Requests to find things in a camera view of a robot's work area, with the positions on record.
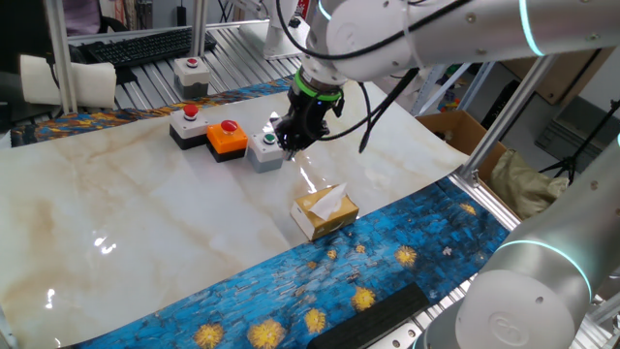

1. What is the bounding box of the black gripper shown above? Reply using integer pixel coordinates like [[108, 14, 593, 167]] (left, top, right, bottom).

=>
[[274, 90, 341, 161]]

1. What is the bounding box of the white box green button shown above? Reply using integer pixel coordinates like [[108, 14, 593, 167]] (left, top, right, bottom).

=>
[[246, 131, 287, 175]]

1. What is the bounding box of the orange box red button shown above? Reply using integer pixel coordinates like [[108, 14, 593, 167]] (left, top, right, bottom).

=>
[[206, 119, 249, 164]]

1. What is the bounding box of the white tissue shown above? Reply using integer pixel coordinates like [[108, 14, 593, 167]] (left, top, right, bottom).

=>
[[308, 182, 349, 222]]

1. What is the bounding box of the gold tissue box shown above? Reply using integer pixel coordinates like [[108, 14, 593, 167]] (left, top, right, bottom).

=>
[[290, 189, 360, 242]]

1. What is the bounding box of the white machine base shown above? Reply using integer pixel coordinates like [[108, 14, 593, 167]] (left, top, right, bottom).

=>
[[236, 0, 311, 62]]

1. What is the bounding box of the white black box red button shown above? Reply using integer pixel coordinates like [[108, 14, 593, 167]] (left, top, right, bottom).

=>
[[169, 103, 210, 151]]

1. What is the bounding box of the grey emergency stop box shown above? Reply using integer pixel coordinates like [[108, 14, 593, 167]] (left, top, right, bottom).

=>
[[172, 56, 212, 100]]

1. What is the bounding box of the blue starry painted cloth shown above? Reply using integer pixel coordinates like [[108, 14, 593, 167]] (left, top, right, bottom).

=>
[[72, 176, 511, 349]]

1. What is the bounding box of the white metal shelf rack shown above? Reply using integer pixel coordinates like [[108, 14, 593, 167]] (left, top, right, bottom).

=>
[[411, 60, 490, 117]]

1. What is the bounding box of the brown cardboard box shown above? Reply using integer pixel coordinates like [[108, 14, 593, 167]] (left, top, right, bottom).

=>
[[415, 110, 508, 183]]

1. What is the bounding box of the black keyboard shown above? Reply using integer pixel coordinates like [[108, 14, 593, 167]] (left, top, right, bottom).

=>
[[86, 26, 218, 68]]

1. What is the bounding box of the marble pattern sheet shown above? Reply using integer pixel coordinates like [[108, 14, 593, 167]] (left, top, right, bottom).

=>
[[0, 79, 470, 349]]

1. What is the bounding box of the blue orange painted cloth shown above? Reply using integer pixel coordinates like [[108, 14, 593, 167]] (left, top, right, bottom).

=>
[[9, 75, 296, 148]]

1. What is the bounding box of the olive fabric bag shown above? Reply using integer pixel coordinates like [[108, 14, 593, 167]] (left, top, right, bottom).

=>
[[487, 148, 571, 220]]

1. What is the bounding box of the person in purple shirt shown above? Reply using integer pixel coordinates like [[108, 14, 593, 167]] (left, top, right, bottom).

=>
[[62, 0, 103, 36]]

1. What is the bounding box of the brown cardboard panel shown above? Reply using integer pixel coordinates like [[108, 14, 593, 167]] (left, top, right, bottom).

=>
[[501, 46, 616, 106]]

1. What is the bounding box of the black tripod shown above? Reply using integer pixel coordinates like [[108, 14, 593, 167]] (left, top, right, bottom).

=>
[[538, 99, 620, 183]]

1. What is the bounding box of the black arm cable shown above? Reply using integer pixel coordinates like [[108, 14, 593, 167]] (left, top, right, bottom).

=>
[[317, 67, 421, 154]]

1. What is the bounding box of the aluminium frame post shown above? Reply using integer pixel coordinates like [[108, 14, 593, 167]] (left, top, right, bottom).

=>
[[44, 0, 78, 115], [189, 0, 208, 58], [457, 52, 561, 183]]

